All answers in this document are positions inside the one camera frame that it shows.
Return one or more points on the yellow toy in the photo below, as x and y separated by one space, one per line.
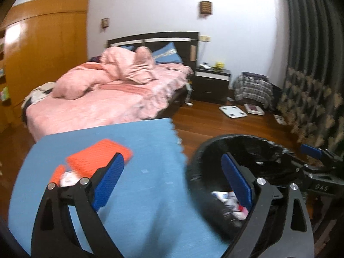
219 65

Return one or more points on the blue mat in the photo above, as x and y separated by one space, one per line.
150 172

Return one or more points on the plaid cloth on chair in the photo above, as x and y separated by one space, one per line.
252 88

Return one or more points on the pile of clothes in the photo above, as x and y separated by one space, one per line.
37 94

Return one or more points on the white plastic bag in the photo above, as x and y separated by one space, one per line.
68 179

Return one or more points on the large orange foam net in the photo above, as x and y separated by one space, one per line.
96 156

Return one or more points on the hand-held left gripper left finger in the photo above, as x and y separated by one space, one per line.
107 182

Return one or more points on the white booklet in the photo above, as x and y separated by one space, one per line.
280 119

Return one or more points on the small wall lamp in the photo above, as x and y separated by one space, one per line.
105 23

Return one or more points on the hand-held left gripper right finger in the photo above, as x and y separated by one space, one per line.
237 182

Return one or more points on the green packet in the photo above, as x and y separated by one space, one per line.
4 94

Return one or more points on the large wall lamp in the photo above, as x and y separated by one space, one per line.
205 8

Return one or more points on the dark wooden headboard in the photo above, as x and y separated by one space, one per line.
185 43

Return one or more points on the large blue pillow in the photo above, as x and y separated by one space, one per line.
168 53

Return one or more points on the white bathroom scale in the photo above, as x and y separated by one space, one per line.
232 111

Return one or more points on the pink duvet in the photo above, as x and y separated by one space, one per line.
113 70

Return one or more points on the floral curtain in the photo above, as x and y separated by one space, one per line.
314 72

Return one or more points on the white object on nightstand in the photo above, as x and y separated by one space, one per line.
204 66

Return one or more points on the small blue pillow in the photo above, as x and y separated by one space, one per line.
127 48

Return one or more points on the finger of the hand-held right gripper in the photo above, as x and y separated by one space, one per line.
294 165
311 151

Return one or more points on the pink bathroom scale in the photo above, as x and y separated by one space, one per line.
254 109

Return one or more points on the wall socket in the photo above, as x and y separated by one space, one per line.
204 38

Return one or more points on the wooden wardrobe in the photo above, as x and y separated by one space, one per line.
48 53

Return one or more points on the bed with pink sheet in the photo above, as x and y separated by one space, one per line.
107 104

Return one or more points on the black trash bin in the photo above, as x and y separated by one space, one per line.
209 166

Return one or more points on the dark nightstand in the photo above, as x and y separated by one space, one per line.
209 86

